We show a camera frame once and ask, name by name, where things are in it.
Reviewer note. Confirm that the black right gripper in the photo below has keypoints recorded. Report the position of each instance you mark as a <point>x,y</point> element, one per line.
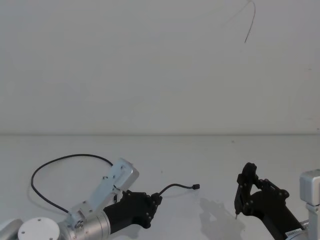
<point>272,212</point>

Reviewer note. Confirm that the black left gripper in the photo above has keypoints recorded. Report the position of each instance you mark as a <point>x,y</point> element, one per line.
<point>130,206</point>

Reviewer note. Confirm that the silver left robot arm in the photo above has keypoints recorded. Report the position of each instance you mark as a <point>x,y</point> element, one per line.
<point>100,190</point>

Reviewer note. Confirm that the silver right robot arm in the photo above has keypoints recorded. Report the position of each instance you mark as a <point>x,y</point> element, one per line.
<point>310,185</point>

